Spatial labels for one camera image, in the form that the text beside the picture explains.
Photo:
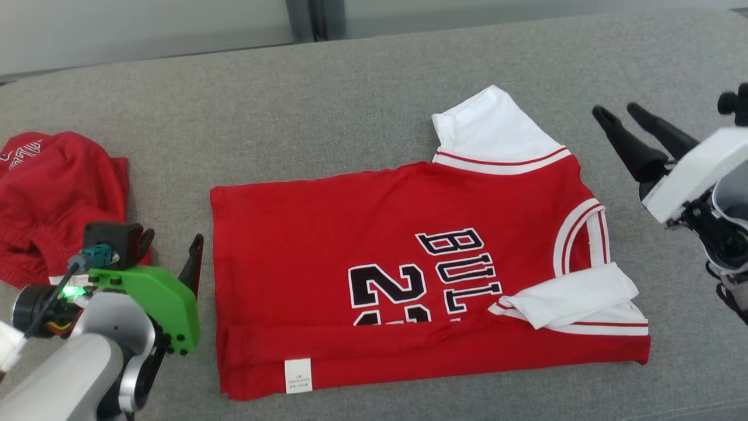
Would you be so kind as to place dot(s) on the red Bulls basketball jersey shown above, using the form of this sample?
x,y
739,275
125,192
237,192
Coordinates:
x,y
327,234

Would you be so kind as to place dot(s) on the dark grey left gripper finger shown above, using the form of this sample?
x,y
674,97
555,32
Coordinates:
x,y
146,242
194,266

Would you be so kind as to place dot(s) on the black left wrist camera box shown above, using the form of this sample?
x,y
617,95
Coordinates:
x,y
111,237

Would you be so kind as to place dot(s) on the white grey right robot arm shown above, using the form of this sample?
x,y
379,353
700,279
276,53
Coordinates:
x,y
730,234

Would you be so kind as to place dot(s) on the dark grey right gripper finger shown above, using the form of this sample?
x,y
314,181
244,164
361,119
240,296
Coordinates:
x,y
666,131
634,149

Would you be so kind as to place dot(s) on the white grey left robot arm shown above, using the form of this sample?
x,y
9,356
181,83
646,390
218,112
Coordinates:
x,y
76,374

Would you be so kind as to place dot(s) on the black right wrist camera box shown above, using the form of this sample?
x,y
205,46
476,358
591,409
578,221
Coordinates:
x,y
737,102

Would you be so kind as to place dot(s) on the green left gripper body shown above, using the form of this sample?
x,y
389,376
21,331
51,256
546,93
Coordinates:
x,y
169,304

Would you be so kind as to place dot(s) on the red shorts with white trim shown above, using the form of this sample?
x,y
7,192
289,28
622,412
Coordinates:
x,y
58,193

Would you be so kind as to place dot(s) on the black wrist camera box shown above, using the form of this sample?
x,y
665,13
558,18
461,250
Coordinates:
x,y
111,237
737,102

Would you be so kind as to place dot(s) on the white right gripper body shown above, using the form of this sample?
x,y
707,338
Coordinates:
x,y
701,169

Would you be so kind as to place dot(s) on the black cylindrical left gripper motor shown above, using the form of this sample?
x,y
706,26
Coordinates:
x,y
32,310

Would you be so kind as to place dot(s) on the grey partition post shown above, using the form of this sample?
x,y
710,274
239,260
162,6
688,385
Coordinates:
x,y
328,17
299,20

